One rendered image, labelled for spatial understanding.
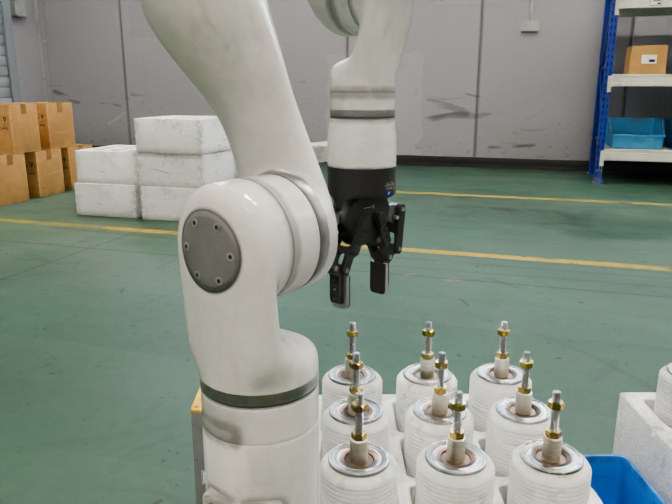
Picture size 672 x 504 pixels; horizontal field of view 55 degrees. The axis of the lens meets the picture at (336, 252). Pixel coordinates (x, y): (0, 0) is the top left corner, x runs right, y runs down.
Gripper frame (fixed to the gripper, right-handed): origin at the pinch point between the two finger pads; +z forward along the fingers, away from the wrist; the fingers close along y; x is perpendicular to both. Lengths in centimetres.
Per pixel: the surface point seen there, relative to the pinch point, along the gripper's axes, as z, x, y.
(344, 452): 21.7, 2.0, -0.3
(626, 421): 33, -16, 52
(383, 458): 21.7, -2.5, 1.8
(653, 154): 24, 93, 451
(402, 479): 29.0, -0.5, 8.8
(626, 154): 24, 110, 443
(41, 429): 47, 82, -5
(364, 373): 21.7, 14.5, 19.0
